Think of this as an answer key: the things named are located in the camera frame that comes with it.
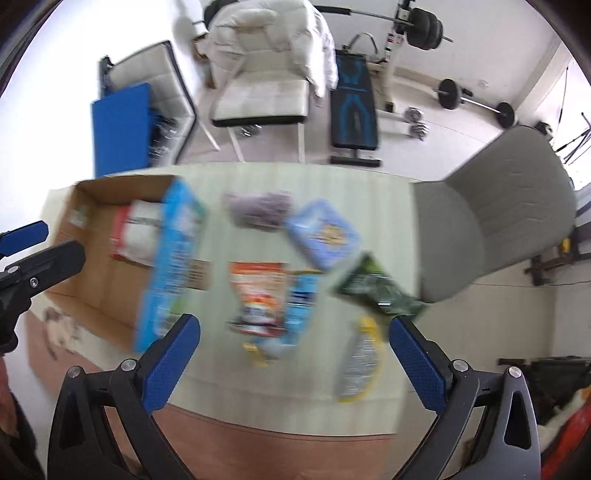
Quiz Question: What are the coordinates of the blue Nestle milk powder bag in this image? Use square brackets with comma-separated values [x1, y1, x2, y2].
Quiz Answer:
[243, 270, 322, 367]

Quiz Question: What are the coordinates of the purple fuzzy cloth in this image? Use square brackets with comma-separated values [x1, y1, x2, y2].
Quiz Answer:
[222, 190, 294, 231]

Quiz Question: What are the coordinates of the white chair left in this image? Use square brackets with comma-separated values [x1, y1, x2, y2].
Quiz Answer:
[98, 40, 221, 167]

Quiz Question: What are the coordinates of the red snack bag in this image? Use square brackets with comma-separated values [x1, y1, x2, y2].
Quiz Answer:
[110, 204, 131, 261]

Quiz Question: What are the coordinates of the striped tablecloth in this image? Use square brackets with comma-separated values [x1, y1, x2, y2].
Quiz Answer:
[38, 161, 445, 437]

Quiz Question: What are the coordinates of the orange snack bag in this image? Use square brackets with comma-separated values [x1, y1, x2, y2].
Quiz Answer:
[228, 262, 288, 338]

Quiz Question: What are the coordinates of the blue folded mat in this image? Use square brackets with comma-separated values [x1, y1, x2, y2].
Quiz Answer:
[92, 83, 152, 178]

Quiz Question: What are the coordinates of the yellow silver scrub pad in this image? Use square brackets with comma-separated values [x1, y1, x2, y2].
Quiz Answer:
[335, 316, 384, 403]

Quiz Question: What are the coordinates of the cardboard box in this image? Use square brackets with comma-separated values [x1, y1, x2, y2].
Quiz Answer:
[47, 175, 207, 352]

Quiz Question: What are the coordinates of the barbell on floor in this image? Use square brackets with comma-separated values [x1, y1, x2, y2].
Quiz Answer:
[434, 78, 518, 130]

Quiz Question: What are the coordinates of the light blue tissue pack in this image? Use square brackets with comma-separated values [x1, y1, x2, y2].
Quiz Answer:
[284, 199, 361, 271]

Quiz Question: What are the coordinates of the grey upholstered chair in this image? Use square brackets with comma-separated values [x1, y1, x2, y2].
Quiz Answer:
[413, 125, 576, 303]

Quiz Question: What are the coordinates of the black blue weight bench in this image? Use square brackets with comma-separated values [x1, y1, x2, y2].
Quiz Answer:
[329, 50, 382, 168]

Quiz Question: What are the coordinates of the white puffer jacket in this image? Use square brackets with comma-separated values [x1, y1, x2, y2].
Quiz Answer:
[204, 1, 339, 99]

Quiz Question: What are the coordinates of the green wipes pack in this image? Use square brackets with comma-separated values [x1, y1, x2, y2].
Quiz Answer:
[335, 252, 427, 318]

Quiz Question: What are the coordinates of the white foam pouch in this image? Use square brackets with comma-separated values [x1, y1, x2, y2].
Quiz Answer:
[118, 200, 162, 267]

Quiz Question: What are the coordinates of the chrome dumbbell under chair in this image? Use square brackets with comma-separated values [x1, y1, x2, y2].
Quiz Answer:
[238, 124, 262, 138]

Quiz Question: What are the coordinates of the white chair with jacket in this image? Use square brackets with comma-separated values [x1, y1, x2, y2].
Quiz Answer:
[202, 0, 339, 163]

